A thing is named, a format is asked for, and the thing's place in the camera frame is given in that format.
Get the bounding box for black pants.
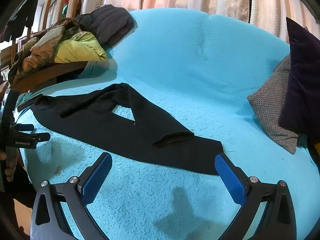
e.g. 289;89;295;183
31;83;223;175

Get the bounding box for person's left hand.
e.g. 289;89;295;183
0;148;20;182

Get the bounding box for olive brown jacket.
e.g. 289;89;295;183
8;18;81;85

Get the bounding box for dark purple velvet cushion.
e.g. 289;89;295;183
278;18;319;137

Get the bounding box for lime green puffer jacket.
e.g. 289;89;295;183
54;31;107;63

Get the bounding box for dark hanging garment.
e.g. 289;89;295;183
1;0;38;43

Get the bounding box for grey woven cushion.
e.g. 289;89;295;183
247;55;298;154

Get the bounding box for dark quilted puffer jacket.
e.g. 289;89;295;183
75;4;135;47

